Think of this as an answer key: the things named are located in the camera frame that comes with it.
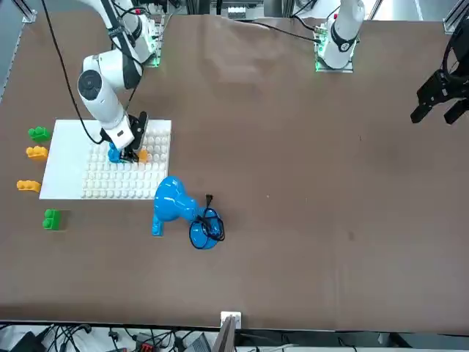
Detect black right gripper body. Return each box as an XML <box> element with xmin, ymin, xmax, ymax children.
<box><xmin>124</xmin><ymin>114</ymin><xmax>140</xmax><ymax>151</ymax></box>

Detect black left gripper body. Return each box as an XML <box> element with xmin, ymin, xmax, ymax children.
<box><xmin>417</xmin><ymin>68</ymin><xmax>469</xmax><ymax>106</ymax></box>

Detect white studded baseplate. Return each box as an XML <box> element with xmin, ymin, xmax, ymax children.
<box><xmin>81</xmin><ymin>126</ymin><xmax>171</xmax><ymax>200</ymax></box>

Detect blue desk lamp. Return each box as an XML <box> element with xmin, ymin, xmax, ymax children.
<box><xmin>152</xmin><ymin>175</ymin><xmax>225</xmax><ymax>251</ymax></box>

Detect white flat board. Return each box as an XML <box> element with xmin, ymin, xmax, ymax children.
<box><xmin>39</xmin><ymin>119</ymin><xmax>173</xmax><ymax>201</ymax></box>

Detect orange three-stud block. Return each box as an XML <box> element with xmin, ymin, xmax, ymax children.
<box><xmin>16</xmin><ymin>178</ymin><xmax>42</xmax><ymax>194</ymax></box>
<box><xmin>25</xmin><ymin>145</ymin><xmax>49</xmax><ymax>162</ymax></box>

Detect green three-stud block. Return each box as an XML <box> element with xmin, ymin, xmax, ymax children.
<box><xmin>28</xmin><ymin>126</ymin><xmax>51</xmax><ymax>143</ymax></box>

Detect green two-stud block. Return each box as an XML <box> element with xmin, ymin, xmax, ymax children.
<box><xmin>42</xmin><ymin>208</ymin><xmax>62</xmax><ymax>231</ymax></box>

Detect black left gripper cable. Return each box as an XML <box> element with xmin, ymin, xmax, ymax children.
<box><xmin>440</xmin><ymin>23</ymin><xmax>469</xmax><ymax>80</ymax></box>

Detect aluminium frame rail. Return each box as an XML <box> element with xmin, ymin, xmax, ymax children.
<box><xmin>442</xmin><ymin>0</ymin><xmax>469</xmax><ymax>34</ymax></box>

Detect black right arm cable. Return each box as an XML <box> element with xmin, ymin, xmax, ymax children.
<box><xmin>40</xmin><ymin>0</ymin><xmax>142</xmax><ymax>144</ymax></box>

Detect black lamp cord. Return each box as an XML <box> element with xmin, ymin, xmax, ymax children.
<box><xmin>188</xmin><ymin>194</ymin><xmax>226</xmax><ymax>251</ymax></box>

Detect black left arm base cable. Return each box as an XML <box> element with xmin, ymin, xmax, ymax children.
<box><xmin>234</xmin><ymin>18</ymin><xmax>318</xmax><ymax>42</ymax></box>

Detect aluminium frame post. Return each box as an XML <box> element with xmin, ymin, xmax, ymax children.
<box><xmin>218</xmin><ymin>311</ymin><xmax>243</xmax><ymax>352</ymax></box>

